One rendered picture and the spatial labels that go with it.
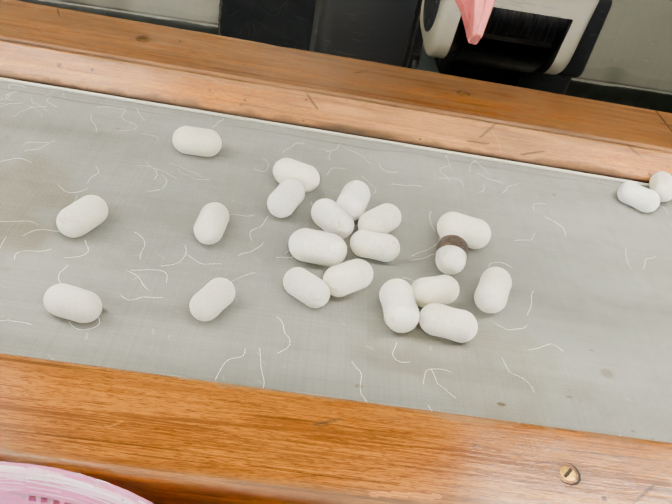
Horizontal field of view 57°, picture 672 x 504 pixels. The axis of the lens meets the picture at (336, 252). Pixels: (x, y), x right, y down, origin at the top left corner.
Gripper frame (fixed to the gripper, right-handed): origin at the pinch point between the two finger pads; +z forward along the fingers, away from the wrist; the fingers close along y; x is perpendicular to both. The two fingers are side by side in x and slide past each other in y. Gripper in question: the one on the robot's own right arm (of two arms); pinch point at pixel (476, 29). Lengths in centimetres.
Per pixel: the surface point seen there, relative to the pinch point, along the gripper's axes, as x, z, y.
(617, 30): 169, -115, 97
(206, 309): -6.6, 23.5, -14.8
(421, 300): -4.0, 20.8, -2.5
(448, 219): 0.4, 14.4, -0.3
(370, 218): -0.4, 15.4, -5.8
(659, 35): 170, -116, 114
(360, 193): 1.2, 13.3, -6.6
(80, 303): -7.6, 24.2, -21.1
